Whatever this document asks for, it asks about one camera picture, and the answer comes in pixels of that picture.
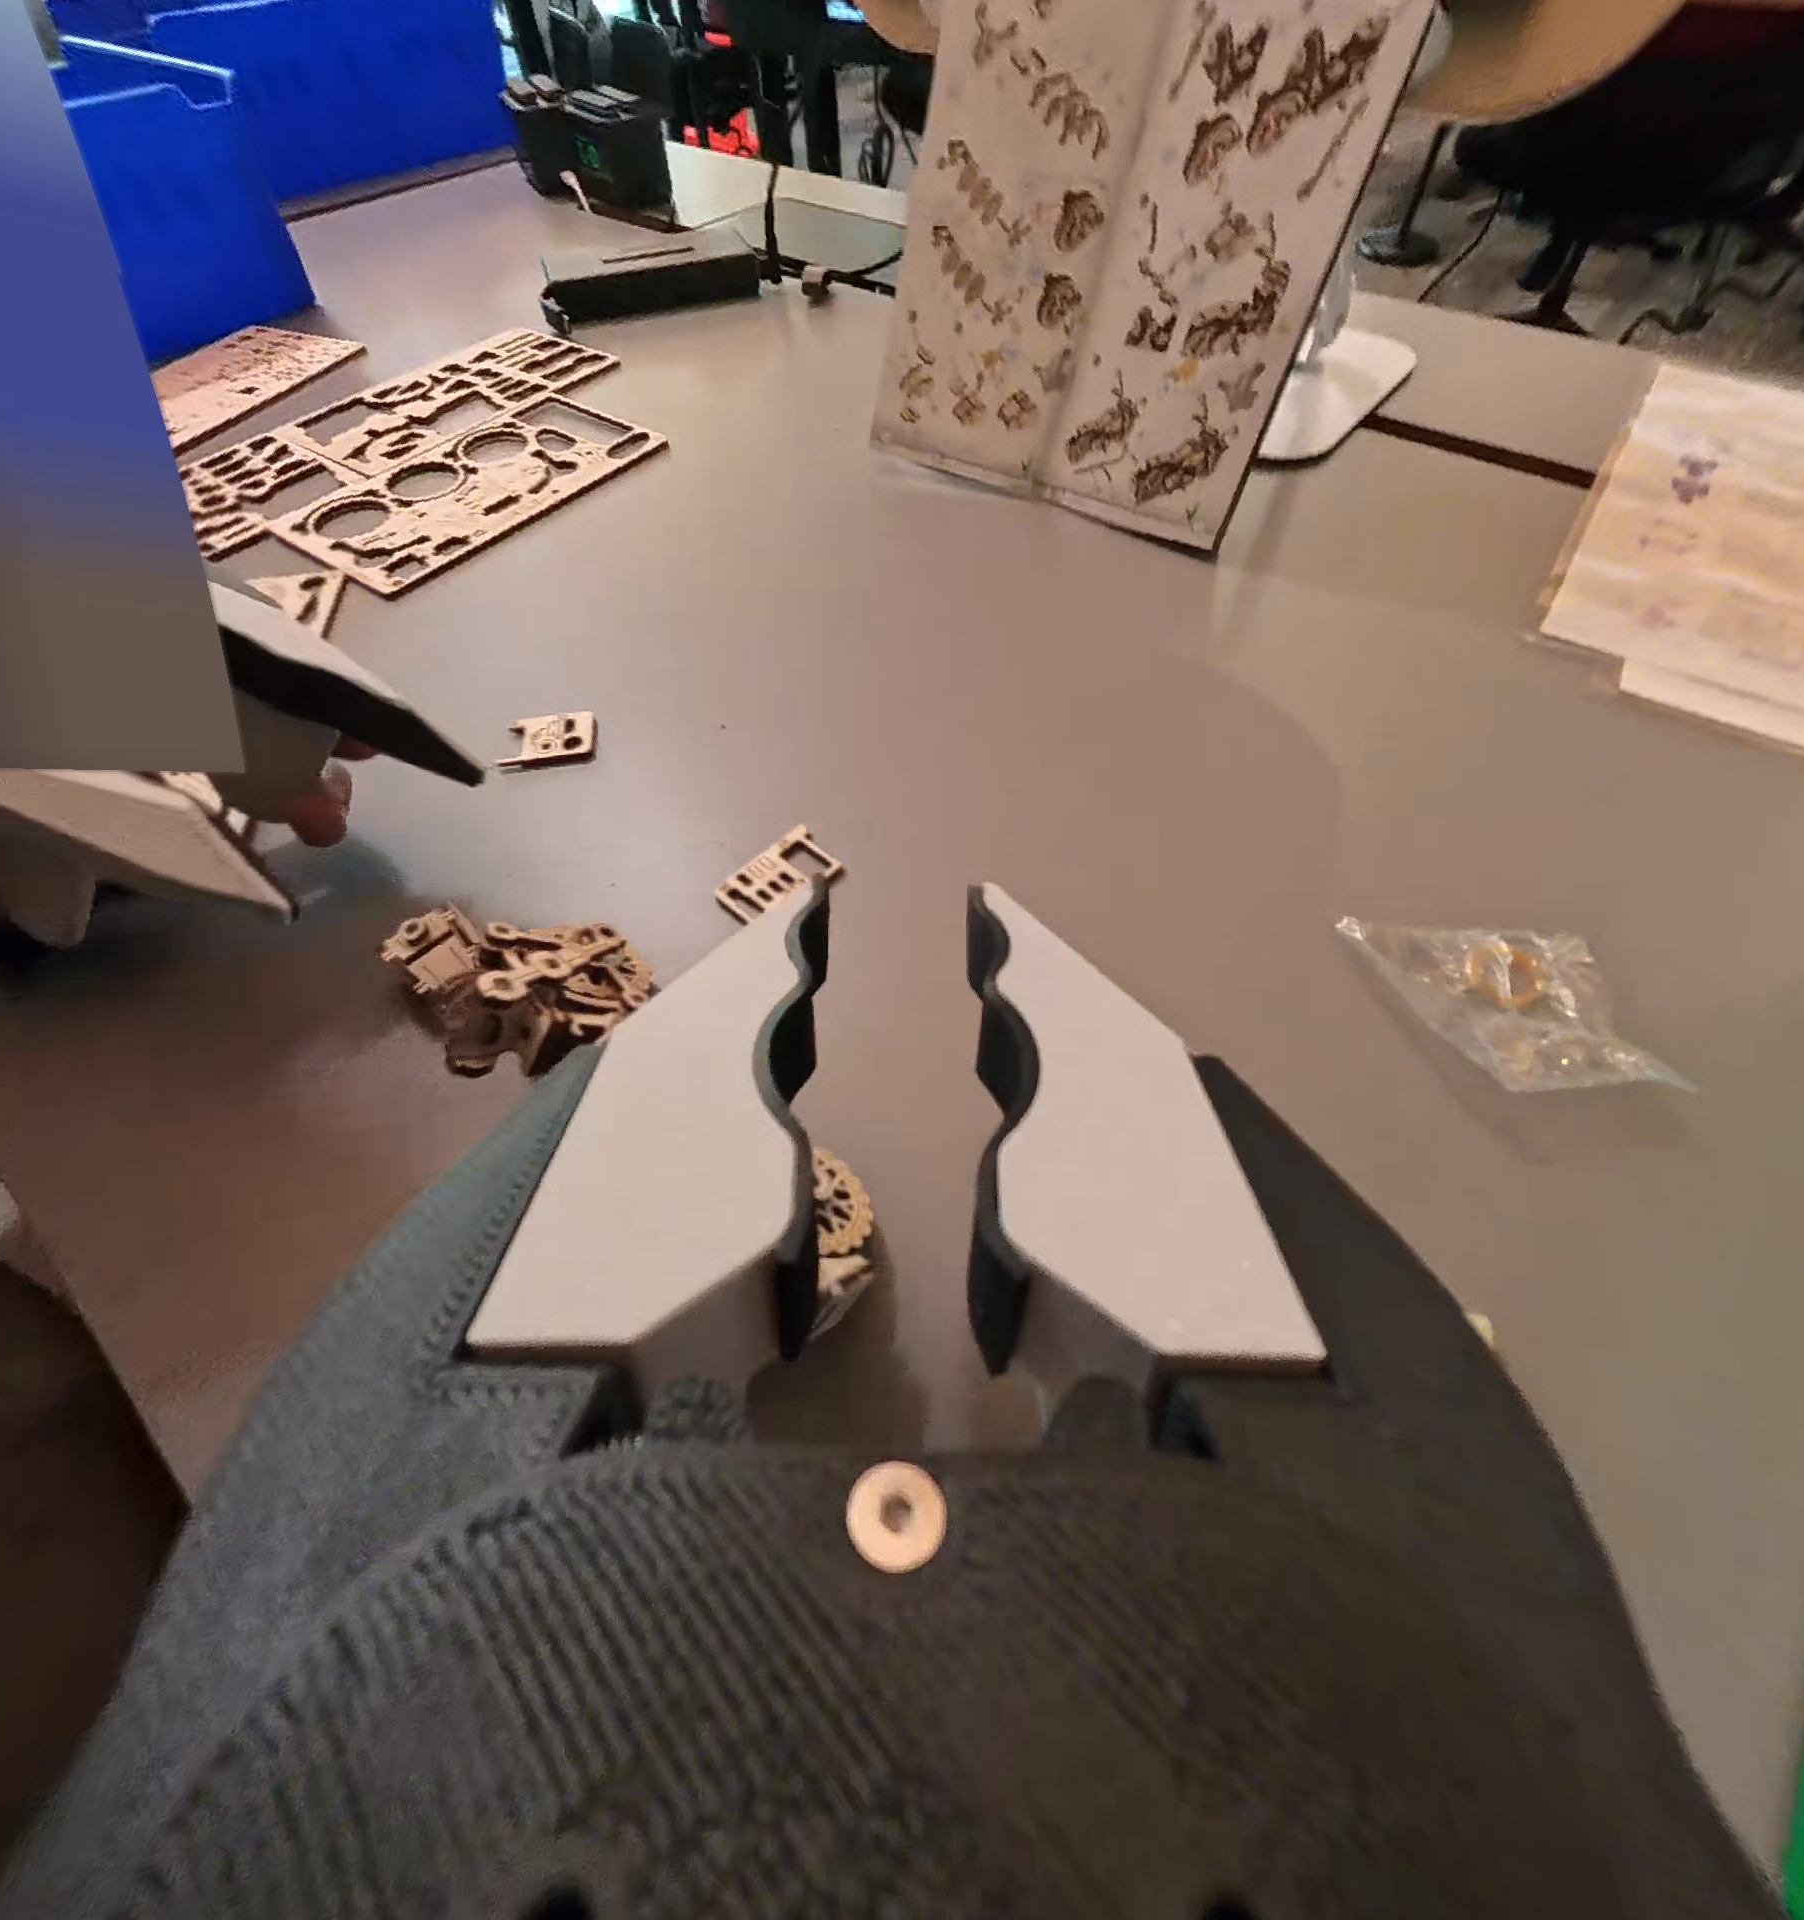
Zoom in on small wooden gear assembly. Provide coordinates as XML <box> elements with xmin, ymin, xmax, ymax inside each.
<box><xmin>808</xmin><ymin>1146</ymin><xmax>884</xmax><ymax>1336</ymax></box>

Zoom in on white monitor stand base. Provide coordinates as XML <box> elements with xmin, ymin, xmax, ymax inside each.
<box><xmin>1254</xmin><ymin>276</ymin><xmax>1421</xmax><ymax>463</ymax></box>

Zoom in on large wooden puzzle sheet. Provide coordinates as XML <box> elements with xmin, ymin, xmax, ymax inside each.
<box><xmin>265</xmin><ymin>330</ymin><xmax>671</xmax><ymax>598</ymax></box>

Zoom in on wooden motorcycle model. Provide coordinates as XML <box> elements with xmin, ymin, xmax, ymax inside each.
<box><xmin>381</xmin><ymin>904</ymin><xmax>659</xmax><ymax>1078</ymax></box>

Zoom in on clear bag of small parts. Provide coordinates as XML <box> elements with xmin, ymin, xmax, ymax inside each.
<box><xmin>1335</xmin><ymin>914</ymin><xmax>1699</xmax><ymax>1093</ymax></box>

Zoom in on black cable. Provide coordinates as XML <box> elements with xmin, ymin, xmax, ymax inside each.
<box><xmin>753</xmin><ymin>149</ymin><xmax>904</xmax><ymax>301</ymax></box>

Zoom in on wooden piece with grid holes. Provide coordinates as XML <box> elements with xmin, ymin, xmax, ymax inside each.
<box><xmin>714</xmin><ymin>823</ymin><xmax>847</xmax><ymax>926</ymax></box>

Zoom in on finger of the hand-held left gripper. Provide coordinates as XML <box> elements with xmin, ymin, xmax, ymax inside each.
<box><xmin>0</xmin><ymin>769</ymin><xmax>300</xmax><ymax>949</ymax></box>
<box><xmin>209</xmin><ymin>578</ymin><xmax>488</xmax><ymax>790</ymax></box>

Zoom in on black office chair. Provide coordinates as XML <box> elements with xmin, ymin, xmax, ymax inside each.
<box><xmin>1442</xmin><ymin>0</ymin><xmax>1804</xmax><ymax>334</ymax></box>

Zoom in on person's brown clothing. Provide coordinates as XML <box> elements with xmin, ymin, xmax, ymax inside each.
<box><xmin>0</xmin><ymin>1230</ymin><xmax>191</xmax><ymax>1920</ymax></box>

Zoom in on flat black box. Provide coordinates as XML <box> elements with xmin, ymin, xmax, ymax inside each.
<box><xmin>539</xmin><ymin>239</ymin><xmax>763</xmax><ymax>326</ymax></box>

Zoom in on uncut wooden puzzle sheet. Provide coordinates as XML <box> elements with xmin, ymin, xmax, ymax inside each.
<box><xmin>151</xmin><ymin>323</ymin><xmax>367</xmax><ymax>452</ymax></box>

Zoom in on open instruction booklet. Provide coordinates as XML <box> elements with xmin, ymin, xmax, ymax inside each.
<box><xmin>869</xmin><ymin>0</ymin><xmax>1444</xmax><ymax>554</ymax></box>

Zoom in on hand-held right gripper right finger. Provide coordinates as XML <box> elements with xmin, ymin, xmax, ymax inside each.
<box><xmin>964</xmin><ymin>881</ymin><xmax>1331</xmax><ymax>1392</ymax></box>

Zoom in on triangular wooden piece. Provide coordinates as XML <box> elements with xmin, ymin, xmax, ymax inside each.
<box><xmin>249</xmin><ymin>568</ymin><xmax>352</xmax><ymax>639</ymax></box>

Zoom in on blue plastic bin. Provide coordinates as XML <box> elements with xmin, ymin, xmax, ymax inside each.
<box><xmin>55</xmin><ymin>0</ymin><xmax>521</xmax><ymax>370</ymax></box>

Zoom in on person's left hand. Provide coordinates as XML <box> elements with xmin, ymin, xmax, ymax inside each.
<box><xmin>241</xmin><ymin>735</ymin><xmax>356</xmax><ymax>850</ymax></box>

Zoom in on black charging dock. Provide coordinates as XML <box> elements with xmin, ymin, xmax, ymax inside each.
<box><xmin>501</xmin><ymin>74</ymin><xmax>679</xmax><ymax>230</ymax></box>

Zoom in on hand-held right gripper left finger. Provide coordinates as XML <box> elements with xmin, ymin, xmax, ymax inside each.
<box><xmin>464</xmin><ymin>876</ymin><xmax>833</xmax><ymax>1387</ymax></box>

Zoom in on papers in plastic sleeve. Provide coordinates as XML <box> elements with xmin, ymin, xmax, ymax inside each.
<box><xmin>1536</xmin><ymin>359</ymin><xmax>1804</xmax><ymax>772</ymax></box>

